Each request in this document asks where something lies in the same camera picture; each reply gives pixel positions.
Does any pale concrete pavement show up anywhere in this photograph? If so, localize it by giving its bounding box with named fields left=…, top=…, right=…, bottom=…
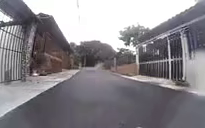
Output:
left=0, top=68, right=81, bottom=121

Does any grey asphalt road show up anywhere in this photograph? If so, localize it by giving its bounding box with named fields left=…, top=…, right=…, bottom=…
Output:
left=0, top=67, right=205, bottom=128

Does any low brick wall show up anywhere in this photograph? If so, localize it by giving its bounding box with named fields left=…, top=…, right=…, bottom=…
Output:
left=110, top=63, right=139, bottom=76

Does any group of trees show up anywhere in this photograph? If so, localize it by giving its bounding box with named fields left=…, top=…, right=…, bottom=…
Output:
left=69, top=39, right=118, bottom=68

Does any building with white metal fence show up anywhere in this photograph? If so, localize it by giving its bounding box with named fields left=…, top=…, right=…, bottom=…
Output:
left=134, top=0, right=205, bottom=94

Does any narrow concrete pavement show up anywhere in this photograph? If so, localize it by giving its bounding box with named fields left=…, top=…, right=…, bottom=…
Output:
left=111, top=71, right=205, bottom=97

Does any leafy tree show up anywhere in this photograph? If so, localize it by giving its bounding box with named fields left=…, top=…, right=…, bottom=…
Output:
left=114, top=23, right=151, bottom=67

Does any brown brick building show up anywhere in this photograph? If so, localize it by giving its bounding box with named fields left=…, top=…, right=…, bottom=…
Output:
left=29, top=12, right=74, bottom=76

